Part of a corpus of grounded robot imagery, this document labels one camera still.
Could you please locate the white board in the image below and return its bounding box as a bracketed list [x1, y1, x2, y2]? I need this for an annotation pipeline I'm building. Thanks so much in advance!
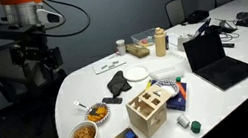
[90, 54, 128, 76]

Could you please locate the pretzel pile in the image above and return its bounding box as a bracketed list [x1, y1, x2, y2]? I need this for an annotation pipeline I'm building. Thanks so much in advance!
[70, 124, 97, 138]

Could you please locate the blue cardboard box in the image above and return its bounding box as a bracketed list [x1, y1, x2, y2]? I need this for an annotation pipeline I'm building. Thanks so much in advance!
[150, 74, 192, 116]

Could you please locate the black bag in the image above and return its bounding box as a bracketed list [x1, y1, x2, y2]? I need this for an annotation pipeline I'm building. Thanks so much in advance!
[184, 7, 211, 26]

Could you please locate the green cylinder block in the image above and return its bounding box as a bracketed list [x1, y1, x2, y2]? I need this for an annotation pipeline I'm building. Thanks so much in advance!
[189, 119, 204, 136]

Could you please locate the patterned paper plate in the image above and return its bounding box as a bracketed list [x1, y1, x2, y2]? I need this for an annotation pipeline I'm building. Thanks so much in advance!
[154, 76, 182, 101]

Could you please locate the blue cube block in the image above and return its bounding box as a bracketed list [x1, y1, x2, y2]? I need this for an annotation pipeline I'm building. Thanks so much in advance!
[124, 129, 138, 138]

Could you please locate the grey cylinder block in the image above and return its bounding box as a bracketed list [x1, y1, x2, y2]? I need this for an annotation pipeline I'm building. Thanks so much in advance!
[175, 112, 192, 130]

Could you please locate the black round device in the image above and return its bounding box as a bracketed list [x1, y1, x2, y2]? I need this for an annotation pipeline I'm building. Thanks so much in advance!
[235, 10, 248, 22]

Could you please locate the clear plastic container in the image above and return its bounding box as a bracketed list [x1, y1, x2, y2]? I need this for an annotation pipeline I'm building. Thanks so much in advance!
[129, 27, 159, 49]

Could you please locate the white round plate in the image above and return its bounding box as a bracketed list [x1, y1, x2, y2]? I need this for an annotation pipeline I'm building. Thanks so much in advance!
[122, 63, 151, 84]

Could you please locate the black phone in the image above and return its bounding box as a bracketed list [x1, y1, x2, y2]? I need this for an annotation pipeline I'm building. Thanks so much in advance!
[101, 94, 125, 108]

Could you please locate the yellow marker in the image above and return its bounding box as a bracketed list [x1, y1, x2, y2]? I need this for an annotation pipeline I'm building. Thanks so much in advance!
[143, 79, 154, 91]

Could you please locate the black cloth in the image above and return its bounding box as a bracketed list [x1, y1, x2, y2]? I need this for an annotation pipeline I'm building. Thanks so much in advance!
[104, 68, 134, 99]

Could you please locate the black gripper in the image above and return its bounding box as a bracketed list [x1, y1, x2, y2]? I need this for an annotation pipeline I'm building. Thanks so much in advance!
[7, 30, 65, 78]

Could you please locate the small green block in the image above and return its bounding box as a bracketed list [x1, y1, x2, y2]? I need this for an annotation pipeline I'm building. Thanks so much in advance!
[174, 76, 183, 84]

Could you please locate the wooden lid with shape holes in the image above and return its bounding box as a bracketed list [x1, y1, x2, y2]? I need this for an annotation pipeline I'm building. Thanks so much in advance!
[124, 82, 175, 115]

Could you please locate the open laptop computer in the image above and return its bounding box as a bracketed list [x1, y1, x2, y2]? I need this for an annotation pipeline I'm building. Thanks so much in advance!
[181, 26, 248, 97]

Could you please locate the small white box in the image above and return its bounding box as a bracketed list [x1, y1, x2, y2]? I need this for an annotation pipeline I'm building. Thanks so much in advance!
[174, 31, 196, 54]

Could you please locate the black pouch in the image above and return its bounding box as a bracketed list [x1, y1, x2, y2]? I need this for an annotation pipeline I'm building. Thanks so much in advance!
[206, 20, 238, 38]

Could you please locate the thin black cable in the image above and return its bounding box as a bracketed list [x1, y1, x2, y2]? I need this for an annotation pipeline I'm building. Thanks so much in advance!
[35, 0, 95, 42]

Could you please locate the small plastic spoon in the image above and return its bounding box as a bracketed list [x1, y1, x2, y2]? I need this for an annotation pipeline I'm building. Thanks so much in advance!
[73, 98, 93, 114]

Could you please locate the orange chips pile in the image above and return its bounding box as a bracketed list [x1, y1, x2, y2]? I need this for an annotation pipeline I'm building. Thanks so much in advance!
[86, 103, 110, 123]

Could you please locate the patterned paper bowl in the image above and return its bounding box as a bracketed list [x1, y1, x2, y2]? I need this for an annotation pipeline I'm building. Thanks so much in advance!
[82, 100, 113, 127]

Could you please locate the clear plastic lid tray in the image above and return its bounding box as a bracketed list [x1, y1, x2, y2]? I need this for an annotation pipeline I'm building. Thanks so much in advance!
[147, 63, 185, 84]

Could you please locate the black remote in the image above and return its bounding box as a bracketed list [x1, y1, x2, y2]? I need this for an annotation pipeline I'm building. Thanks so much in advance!
[221, 40, 236, 50]

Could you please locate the tan bottle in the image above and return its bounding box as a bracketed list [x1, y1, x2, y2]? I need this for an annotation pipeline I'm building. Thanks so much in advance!
[151, 26, 170, 59]

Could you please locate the blue tablet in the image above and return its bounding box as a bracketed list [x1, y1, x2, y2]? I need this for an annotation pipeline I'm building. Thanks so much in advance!
[190, 17, 215, 39]

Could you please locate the tan rectangular box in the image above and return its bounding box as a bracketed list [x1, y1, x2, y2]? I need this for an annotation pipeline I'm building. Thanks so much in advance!
[124, 40, 151, 61]

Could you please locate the wooden shape sorter box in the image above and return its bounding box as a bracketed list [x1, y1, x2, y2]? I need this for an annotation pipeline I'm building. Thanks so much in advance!
[125, 95, 173, 138]

